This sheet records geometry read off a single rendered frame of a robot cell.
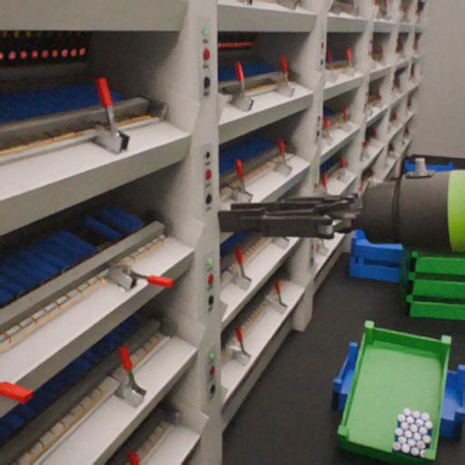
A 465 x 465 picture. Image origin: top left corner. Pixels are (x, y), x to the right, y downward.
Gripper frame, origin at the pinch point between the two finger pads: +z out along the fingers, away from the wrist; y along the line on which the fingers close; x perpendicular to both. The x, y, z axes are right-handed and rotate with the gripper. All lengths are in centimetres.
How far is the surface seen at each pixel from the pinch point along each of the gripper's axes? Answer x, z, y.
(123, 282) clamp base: 6.7, 16.4, 8.7
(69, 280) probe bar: 3.5, 18.8, 15.8
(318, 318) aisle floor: 60, 27, -91
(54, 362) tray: 10.4, 15.5, 24.2
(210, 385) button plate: 37.9, 21.3, -14.7
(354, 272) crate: 58, 24, -128
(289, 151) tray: 3, 24, -78
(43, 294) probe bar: 3.5, 18.8, 20.5
